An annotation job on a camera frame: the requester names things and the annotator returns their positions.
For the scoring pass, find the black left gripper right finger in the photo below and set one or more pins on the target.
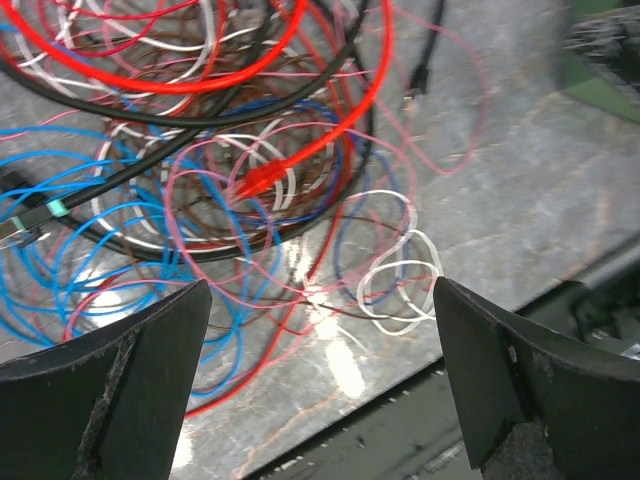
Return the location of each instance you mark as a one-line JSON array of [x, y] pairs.
[[533, 403]]

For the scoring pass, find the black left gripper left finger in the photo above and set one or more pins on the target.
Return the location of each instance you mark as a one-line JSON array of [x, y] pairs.
[[109, 404]]

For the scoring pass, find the green plastic tray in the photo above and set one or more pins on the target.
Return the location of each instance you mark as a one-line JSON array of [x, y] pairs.
[[602, 71]]

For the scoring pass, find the black cable teal connector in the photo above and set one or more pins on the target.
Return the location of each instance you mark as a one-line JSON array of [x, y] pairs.
[[24, 229]]

